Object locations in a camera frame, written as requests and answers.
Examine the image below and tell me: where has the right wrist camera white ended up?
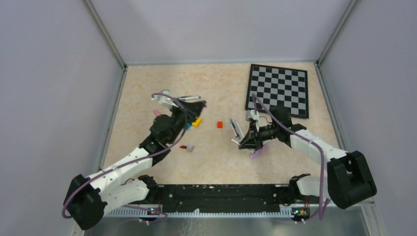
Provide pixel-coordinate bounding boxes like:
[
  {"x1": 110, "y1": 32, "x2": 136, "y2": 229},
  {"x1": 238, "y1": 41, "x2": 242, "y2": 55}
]
[{"x1": 245, "y1": 110, "x2": 259, "y2": 122}]

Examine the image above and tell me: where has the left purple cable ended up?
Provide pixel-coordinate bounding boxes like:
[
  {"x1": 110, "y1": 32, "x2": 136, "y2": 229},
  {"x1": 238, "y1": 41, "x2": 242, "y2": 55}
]
[{"x1": 61, "y1": 93, "x2": 190, "y2": 225}]

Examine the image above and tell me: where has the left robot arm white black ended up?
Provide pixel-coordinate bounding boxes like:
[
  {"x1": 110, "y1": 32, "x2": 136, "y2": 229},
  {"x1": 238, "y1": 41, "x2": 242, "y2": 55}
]
[{"x1": 61, "y1": 100, "x2": 207, "y2": 230}]

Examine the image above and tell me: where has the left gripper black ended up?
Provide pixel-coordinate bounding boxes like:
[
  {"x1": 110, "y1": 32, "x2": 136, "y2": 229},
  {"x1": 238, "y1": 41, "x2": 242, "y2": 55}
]
[{"x1": 168, "y1": 99, "x2": 208, "y2": 145}]

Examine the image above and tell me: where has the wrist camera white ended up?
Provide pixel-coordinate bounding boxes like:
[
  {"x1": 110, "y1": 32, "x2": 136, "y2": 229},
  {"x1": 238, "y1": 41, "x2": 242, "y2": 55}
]
[
  {"x1": 151, "y1": 89, "x2": 177, "y2": 109},
  {"x1": 245, "y1": 110, "x2": 259, "y2": 122}
]

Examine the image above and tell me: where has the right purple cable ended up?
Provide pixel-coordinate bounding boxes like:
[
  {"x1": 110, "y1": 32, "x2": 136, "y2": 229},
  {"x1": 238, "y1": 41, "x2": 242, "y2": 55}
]
[{"x1": 251, "y1": 93, "x2": 331, "y2": 221}]

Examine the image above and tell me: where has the black white checkerboard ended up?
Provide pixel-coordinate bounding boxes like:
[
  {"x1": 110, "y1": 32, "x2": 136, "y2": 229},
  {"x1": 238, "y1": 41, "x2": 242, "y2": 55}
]
[{"x1": 245, "y1": 64, "x2": 309, "y2": 119}]

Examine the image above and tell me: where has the white cable duct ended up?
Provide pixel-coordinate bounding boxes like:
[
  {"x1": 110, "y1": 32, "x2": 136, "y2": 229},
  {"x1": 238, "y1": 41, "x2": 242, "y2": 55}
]
[{"x1": 105, "y1": 206, "x2": 294, "y2": 218}]

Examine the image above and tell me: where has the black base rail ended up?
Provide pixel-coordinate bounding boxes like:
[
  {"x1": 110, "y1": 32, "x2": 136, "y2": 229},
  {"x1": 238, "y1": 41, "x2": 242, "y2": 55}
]
[{"x1": 127, "y1": 184, "x2": 322, "y2": 214}]

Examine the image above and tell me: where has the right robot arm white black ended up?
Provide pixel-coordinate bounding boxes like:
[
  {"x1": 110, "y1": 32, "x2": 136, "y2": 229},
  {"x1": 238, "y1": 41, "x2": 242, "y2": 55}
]
[{"x1": 238, "y1": 105, "x2": 377, "y2": 209}]

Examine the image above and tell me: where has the blue clear pen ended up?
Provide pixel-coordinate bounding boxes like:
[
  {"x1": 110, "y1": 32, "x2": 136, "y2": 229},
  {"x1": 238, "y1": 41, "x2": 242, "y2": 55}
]
[{"x1": 177, "y1": 95, "x2": 201, "y2": 101}]

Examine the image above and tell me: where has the purple cable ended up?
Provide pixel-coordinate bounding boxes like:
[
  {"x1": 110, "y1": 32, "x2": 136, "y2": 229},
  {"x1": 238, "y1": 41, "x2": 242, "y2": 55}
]
[
  {"x1": 251, "y1": 93, "x2": 331, "y2": 221},
  {"x1": 61, "y1": 93, "x2": 190, "y2": 225}
]

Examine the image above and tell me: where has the pink eraser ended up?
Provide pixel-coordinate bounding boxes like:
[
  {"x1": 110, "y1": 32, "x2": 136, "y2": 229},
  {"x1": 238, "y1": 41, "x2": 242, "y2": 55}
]
[{"x1": 153, "y1": 109, "x2": 161, "y2": 117}]

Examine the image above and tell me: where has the blue teal pen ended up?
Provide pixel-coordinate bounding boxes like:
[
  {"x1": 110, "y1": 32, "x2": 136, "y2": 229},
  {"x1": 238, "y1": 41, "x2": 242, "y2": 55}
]
[{"x1": 230, "y1": 119, "x2": 240, "y2": 139}]

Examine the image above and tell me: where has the yellow block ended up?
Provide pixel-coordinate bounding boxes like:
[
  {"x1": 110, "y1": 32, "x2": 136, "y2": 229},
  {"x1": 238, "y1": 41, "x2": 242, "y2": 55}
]
[{"x1": 191, "y1": 118, "x2": 202, "y2": 127}]

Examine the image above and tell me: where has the pink highlighter pen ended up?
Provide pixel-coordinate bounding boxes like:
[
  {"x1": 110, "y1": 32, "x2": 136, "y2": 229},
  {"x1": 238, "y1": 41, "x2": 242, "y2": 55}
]
[{"x1": 249, "y1": 146, "x2": 269, "y2": 159}]

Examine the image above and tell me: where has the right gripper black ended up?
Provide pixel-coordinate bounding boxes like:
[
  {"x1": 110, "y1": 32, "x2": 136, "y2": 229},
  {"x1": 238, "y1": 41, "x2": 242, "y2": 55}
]
[{"x1": 239, "y1": 122, "x2": 279, "y2": 149}]

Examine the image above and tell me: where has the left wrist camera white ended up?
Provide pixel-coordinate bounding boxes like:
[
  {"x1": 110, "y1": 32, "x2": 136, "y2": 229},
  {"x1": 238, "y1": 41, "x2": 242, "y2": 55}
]
[{"x1": 151, "y1": 89, "x2": 177, "y2": 109}]

